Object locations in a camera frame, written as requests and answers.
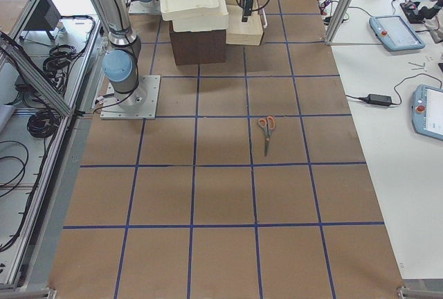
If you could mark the light wood drawer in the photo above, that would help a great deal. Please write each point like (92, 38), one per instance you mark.
(244, 33)

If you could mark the orange grey scissors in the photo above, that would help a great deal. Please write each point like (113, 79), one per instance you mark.
(267, 124)

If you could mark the cream plastic tray box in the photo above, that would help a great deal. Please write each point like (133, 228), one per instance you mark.
(195, 15)

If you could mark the dark brown wooden cabinet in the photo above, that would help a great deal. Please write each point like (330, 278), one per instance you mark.
(208, 47)

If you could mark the blue teach pendant far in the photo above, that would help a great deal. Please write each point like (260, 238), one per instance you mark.
(395, 33)

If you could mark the blue teach pendant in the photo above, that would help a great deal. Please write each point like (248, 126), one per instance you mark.
(427, 111)
(395, 33)

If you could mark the black power adapter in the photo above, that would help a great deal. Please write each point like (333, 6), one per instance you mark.
(376, 99)

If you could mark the black monitor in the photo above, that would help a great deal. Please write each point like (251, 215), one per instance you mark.
(44, 18)

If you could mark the blue teach pendant near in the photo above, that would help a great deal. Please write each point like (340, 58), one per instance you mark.
(427, 111)

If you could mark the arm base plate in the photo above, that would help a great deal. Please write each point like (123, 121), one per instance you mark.
(144, 7)
(141, 104)

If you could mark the aluminium frame post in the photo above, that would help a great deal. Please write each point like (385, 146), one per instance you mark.
(336, 21)

